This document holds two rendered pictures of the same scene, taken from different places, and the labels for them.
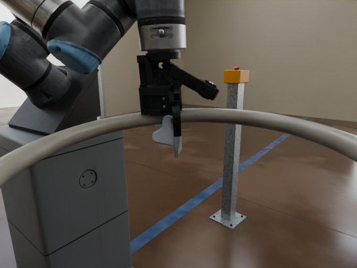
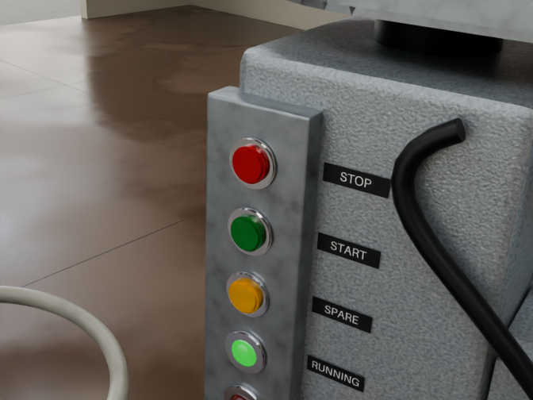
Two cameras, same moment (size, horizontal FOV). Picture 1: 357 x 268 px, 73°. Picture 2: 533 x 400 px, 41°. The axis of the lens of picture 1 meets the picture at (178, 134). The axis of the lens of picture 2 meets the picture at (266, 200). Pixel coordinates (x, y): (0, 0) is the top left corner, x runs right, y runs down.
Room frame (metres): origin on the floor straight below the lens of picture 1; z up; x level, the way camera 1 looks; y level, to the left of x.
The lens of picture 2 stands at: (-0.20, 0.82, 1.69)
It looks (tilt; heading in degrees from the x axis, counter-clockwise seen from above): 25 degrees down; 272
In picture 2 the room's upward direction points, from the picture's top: 3 degrees clockwise
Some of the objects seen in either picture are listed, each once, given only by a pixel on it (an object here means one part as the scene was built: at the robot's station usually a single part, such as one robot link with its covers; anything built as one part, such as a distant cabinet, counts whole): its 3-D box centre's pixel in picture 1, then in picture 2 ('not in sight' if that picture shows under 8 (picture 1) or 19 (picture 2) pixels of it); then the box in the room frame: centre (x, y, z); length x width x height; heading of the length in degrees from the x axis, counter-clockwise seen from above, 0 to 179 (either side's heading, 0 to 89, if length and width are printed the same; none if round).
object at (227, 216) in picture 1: (231, 149); not in sight; (1.61, -0.37, 0.54); 0.20 x 0.20 x 1.09; 46
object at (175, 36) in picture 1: (162, 40); not in sight; (0.50, 0.03, 1.14); 0.10 x 0.09 x 0.05; 2
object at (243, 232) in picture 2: not in sight; (248, 232); (-0.17, 0.38, 1.47); 0.03 x 0.01 x 0.03; 151
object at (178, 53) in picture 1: (161, 83); not in sight; (0.50, 0.03, 1.05); 0.09 x 0.08 x 0.12; 91
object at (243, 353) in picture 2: not in sight; (245, 351); (-0.17, 0.38, 1.36); 0.02 x 0.01 x 0.02; 151
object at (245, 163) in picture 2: not in sight; (251, 163); (-0.17, 0.38, 1.52); 0.03 x 0.01 x 0.03; 151
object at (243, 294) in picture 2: not in sight; (246, 295); (-0.17, 0.38, 1.41); 0.03 x 0.01 x 0.03; 151
